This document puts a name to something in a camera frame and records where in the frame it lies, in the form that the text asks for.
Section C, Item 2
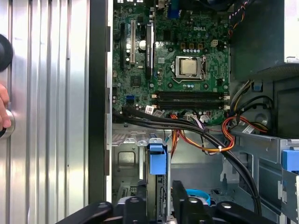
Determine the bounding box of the blue plastic drive latch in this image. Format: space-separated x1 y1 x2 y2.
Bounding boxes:
281 149 299 174

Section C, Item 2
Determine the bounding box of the grey metal drive cage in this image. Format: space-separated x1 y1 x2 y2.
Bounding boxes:
230 130 299 224

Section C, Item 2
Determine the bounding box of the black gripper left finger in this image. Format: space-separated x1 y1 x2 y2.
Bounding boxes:
56 180 148 224

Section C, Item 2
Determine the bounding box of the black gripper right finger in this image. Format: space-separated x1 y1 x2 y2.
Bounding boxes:
172 180 269 224

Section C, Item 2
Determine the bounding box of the hard disk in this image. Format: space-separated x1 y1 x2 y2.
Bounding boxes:
146 134 172 224

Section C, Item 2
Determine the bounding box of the thick black cable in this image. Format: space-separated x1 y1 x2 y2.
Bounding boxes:
113 106 263 215

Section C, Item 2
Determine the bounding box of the CPU socket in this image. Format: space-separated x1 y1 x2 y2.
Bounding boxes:
171 55 208 84

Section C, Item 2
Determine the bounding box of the orange wire bundle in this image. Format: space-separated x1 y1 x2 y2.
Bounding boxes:
178 115 269 154
170 129 181 159

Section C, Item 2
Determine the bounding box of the grey power supply unit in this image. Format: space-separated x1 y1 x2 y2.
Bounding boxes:
230 0 299 81

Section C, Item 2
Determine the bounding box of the round black knob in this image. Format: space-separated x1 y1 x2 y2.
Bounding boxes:
0 34 14 72

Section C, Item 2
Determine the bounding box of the black PC case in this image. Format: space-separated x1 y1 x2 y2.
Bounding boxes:
88 0 299 224

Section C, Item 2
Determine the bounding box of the yellow black wire bundle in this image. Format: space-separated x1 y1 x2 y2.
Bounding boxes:
230 79 254 116

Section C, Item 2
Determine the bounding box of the silver CPU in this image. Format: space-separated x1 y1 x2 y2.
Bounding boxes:
181 58 199 75

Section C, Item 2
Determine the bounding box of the person's hand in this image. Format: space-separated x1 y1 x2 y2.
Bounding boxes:
0 83 12 132

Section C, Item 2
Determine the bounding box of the round silver black tool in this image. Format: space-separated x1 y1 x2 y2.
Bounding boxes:
0 109 16 140

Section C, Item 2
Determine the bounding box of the green motherboard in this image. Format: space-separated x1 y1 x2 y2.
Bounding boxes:
112 0 232 124

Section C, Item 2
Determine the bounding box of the black RAM slot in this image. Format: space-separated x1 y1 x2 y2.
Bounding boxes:
151 91 231 101
151 100 231 111

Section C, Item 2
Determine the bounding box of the thin coloured fan wire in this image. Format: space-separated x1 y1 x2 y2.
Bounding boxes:
228 3 246 39

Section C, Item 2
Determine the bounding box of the blue data wire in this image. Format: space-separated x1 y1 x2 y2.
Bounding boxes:
185 189 211 207

